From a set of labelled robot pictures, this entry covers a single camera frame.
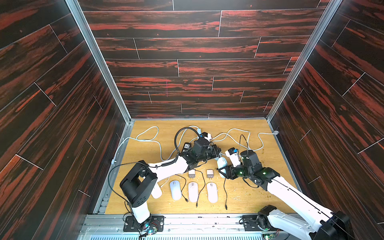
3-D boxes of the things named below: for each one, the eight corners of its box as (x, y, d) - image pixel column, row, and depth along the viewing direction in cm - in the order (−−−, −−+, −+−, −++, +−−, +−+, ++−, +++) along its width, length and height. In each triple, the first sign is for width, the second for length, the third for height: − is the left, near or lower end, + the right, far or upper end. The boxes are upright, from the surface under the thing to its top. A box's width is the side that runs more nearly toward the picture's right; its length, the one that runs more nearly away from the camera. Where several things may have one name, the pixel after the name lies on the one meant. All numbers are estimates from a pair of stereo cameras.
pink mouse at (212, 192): (207, 203, 82) (207, 202, 80) (206, 183, 89) (206, 182, 87) (218, 203, 82) (219, 202, 80) (216, 183, 89) (216, 182, 87)
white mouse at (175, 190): (172, 201, 83) (171, 200, 81) (170, 183, 89) (169, 181, 87) (182, 199, 83) (182, 197, 81) (179, 181, 90) (179, 179, 88)
